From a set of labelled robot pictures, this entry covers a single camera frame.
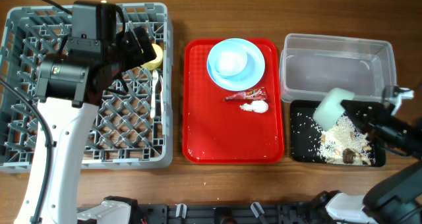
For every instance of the rice and food scraps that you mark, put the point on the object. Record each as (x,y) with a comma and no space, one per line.
(343,141)

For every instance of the red snack wrapper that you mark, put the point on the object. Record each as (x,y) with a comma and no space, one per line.
(253,94)

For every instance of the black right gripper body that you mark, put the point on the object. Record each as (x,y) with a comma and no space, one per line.
(399,133)

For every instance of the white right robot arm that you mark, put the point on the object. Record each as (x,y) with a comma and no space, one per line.
(394,199)

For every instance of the white plastic fork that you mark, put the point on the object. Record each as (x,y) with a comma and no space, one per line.
(162,106)

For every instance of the clear plastic bin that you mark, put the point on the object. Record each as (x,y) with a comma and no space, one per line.
(311,65)

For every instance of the black waste tray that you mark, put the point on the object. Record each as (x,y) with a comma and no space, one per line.
(303,141)

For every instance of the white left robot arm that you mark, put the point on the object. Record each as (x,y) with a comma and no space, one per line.
(69,89)

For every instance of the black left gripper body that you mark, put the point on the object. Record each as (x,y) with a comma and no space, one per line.
(124,53)

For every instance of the red serving tray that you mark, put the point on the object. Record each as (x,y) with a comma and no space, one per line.
(216,131)

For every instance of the grey dishwasher rack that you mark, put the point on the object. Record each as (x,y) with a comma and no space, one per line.
(123,135)

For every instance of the light blue plate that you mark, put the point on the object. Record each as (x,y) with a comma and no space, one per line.
(249,76)

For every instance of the white plastic spoon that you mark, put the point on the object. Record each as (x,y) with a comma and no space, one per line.
(155,78)

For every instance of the light blue bowl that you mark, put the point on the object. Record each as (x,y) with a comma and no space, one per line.
(227,58)

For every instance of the green bowl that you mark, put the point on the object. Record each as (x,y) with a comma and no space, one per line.
(329,109)

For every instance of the crumpled white tissue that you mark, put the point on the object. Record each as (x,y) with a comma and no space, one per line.
(258,106)

